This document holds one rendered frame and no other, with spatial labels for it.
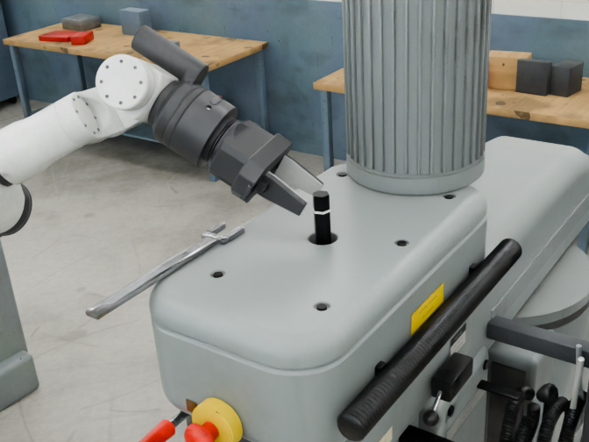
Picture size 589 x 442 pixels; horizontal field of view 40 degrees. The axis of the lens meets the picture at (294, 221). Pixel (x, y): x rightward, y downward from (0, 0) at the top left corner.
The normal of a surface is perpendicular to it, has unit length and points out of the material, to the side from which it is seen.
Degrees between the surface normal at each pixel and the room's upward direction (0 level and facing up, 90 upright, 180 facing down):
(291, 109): 90
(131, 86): 68
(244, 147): 30
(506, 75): 90
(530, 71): 90
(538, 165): 0
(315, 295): 0
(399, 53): 90
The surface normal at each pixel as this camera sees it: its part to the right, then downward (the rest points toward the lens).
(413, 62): -0.16, 0.44
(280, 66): -0.57, 0.39
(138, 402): -0.06, -0.90
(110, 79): -0.15, 0.08
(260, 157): 0.42, -0.72
